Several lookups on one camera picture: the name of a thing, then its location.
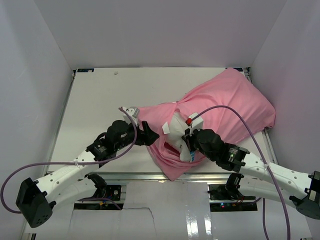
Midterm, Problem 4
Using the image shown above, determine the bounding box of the left blue table label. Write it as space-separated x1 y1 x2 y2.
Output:
76 68 95 73

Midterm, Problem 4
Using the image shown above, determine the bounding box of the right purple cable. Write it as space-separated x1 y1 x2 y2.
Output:
189 105 291 240

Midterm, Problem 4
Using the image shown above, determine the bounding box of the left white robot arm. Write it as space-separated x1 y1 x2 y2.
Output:
16 120 159 228

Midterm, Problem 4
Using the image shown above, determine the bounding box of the aluminium table front rail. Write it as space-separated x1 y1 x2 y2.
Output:
98 172 231 182

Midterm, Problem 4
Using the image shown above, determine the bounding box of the white pillow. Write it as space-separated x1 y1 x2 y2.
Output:
162 112 195 163

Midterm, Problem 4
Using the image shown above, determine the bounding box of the right blue table label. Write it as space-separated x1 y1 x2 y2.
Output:
233 67 244 72

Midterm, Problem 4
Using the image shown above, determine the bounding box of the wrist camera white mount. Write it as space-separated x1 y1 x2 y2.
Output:
119 106 140 127
185 112 204 133

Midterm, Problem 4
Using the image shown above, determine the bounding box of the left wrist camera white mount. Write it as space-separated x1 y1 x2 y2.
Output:
119 106 140 127

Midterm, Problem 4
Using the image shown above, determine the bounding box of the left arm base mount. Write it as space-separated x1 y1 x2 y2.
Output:
73 173 124 211

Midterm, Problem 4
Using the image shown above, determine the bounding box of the pink floral pillowcase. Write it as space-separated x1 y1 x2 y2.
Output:
138 68 276 181

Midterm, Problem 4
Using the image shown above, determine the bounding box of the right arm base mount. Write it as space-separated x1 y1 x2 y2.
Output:
207 173 260 213

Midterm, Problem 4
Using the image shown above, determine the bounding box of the purple cable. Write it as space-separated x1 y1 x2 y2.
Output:
189 105 291 240
0 106 138 214

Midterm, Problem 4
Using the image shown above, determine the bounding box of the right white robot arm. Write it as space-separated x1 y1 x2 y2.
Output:
182 129 320 220

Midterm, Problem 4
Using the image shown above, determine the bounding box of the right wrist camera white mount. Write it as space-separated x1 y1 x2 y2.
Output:
185 112 204 133

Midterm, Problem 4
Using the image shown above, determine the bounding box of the blue table label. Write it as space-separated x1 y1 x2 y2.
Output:
76 68 95 73
233 67 244 72

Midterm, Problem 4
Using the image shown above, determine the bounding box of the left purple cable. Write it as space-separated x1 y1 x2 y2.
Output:
0 106 138 214

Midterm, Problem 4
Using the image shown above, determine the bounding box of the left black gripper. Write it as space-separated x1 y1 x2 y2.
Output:
115 119 159 151

